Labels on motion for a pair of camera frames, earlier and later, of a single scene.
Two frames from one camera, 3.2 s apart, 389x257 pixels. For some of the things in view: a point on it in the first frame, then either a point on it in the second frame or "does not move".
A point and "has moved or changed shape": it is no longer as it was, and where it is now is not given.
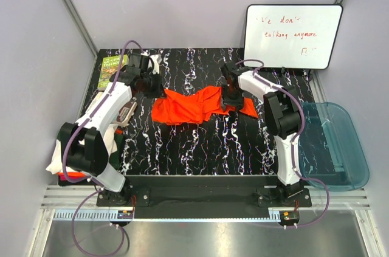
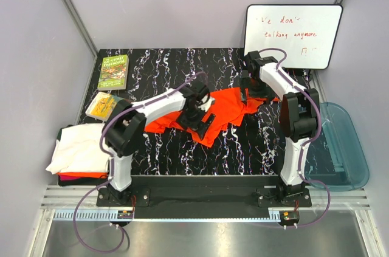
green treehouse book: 109,66 does not move
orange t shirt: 194,107 has moved or changed shape
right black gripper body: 233,96 -> 257,89
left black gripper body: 152,86 -> 192,119
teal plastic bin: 330,151 does not move
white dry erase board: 291,36 does not move
